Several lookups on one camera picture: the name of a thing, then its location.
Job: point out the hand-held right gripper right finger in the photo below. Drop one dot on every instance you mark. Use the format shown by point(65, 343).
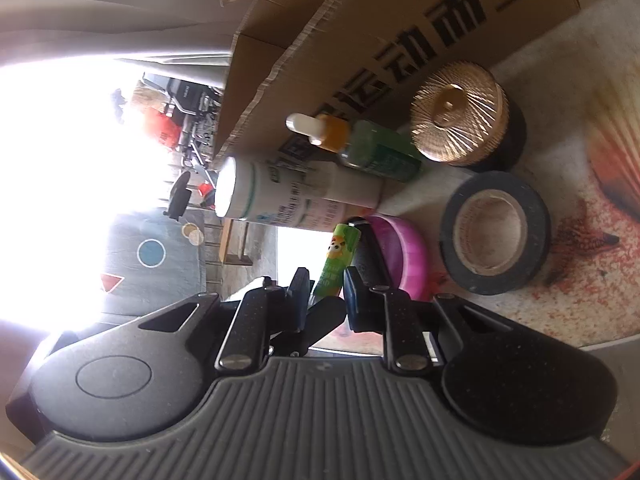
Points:
point(355, 306)

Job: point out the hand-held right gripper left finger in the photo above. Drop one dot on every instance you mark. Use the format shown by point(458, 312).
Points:
point(299, 294)

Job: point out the green lip balm tube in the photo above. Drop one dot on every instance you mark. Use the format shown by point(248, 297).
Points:
point(335, 260)

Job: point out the purple scalloped lid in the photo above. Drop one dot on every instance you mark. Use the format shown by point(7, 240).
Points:
point(410, 260)

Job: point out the white plastic bottle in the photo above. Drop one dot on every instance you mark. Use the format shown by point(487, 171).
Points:
point(310, 190)

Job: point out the green dropper bottle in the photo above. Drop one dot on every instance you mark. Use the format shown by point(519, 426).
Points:
point(385, 155)

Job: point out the black tape roll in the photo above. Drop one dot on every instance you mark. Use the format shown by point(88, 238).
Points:
point(537, 220)

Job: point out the gold ribbed lid jar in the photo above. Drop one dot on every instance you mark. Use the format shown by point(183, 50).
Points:
point(450, 110)

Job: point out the large brown cardboard box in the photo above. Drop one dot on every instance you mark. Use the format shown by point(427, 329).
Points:
point(300, 10)

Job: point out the wooden stool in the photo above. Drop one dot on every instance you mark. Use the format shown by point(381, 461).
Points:
point(232, 260)

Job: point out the grey mat with shapes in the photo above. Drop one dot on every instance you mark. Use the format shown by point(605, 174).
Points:
point(150, 280)

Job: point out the black round seat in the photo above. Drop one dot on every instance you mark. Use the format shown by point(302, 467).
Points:
point(176, 195)

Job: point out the orange-red plastic bag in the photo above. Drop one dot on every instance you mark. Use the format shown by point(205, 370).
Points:
point(165, 129)

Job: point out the wheelchair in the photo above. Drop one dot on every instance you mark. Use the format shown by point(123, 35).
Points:
point(187, 95)

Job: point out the beige curtain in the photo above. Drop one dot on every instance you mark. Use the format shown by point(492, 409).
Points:
point(100, 10)

